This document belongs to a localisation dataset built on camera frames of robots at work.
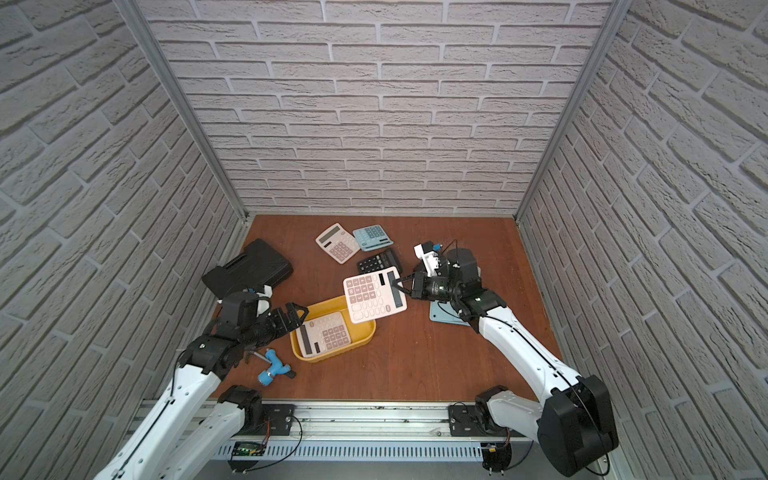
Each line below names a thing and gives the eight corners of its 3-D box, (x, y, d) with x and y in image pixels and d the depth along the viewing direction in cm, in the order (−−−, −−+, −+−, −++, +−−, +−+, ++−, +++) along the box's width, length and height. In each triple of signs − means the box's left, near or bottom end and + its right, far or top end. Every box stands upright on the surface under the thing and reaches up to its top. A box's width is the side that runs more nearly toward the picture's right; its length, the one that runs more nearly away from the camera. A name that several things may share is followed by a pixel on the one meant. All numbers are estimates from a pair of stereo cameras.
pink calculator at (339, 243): (316, 243, 112) (314, 237, 110) (339, 227, 117) (338, 222, 115) (341, 265, 106) (339, 260, 103) (364, 248, 111) (363, 242, 108)
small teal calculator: (362, 253, 109) (362, 249, 107) (354, 235, 115) (353, 230, 113) (391, 244, 112) (391, 239, 110) (381, 226, 118) (381, 222, 116)
